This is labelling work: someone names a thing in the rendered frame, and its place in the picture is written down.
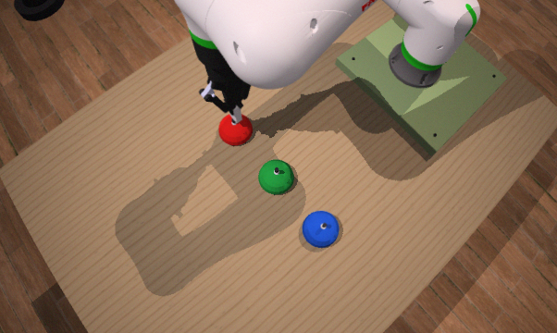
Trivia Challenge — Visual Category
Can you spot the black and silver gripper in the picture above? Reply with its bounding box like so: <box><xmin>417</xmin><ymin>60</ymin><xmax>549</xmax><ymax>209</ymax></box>
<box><xmin>199</xmin><ymin>67</ymin><xmax>251</xmax><ymax>123</ymax></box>

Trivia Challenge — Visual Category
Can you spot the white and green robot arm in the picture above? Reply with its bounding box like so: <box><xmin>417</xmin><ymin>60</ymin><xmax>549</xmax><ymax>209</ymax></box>
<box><xmin>174</xmin><ymin>0</ymin><xmax>480</xmax><ymax>90</ymax></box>

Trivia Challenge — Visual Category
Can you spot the blue dome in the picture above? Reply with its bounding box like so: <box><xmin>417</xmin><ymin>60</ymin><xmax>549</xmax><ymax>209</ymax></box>
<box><xmin>302</xmin><ymin>211</ymin><xmax>340</xmax><ymax>248</ymax></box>

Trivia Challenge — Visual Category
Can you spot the green dome bell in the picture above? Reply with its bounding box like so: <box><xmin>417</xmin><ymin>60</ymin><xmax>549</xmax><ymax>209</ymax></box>
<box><xmin>258</xmin><ymin>159</ymin><xmax>294</xmax><ymax>195</ymax></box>

